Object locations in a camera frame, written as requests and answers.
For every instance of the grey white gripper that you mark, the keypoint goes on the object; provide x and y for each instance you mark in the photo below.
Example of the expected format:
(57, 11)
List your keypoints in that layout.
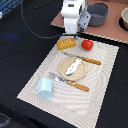
(76, 17)

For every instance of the yellow toy bread loaf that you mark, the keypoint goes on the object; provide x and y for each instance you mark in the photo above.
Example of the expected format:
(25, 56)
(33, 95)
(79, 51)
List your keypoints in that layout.
(67, 43)

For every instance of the red toy tomato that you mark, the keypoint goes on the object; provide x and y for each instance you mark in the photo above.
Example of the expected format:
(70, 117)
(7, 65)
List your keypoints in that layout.
(87, 44)

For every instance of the white blue toy fish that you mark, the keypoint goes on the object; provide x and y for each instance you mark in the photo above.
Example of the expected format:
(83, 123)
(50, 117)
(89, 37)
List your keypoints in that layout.
(71, 70)

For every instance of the light blue cup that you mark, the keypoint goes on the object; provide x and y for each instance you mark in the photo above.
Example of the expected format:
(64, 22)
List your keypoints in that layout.
(45, 88)

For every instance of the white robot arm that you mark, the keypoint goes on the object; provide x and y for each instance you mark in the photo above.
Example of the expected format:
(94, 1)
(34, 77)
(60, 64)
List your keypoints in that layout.
(76, 17)

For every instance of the large grey pot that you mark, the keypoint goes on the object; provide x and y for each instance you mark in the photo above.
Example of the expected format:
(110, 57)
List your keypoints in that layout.
(98, 12)

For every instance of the brown wooden board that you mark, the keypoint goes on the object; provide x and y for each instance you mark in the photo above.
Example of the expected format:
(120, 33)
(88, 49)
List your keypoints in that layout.
(112, 29)

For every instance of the beige bowl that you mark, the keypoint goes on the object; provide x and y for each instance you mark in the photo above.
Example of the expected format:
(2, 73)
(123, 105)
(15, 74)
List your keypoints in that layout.
(124, 15)

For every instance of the round tan plate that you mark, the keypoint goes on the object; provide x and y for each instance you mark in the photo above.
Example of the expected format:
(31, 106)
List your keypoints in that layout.
(78, 74)

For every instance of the woven beige placemat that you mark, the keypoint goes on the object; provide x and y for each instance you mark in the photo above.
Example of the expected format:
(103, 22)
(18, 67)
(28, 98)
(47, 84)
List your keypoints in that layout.
(77, 107)

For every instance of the knife with wooden handle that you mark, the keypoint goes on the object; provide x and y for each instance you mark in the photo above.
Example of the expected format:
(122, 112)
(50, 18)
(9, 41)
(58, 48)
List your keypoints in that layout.
(83, 58)

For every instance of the fork with wooden handle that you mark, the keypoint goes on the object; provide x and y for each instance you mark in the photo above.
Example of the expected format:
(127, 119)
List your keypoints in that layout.
(76, 85)

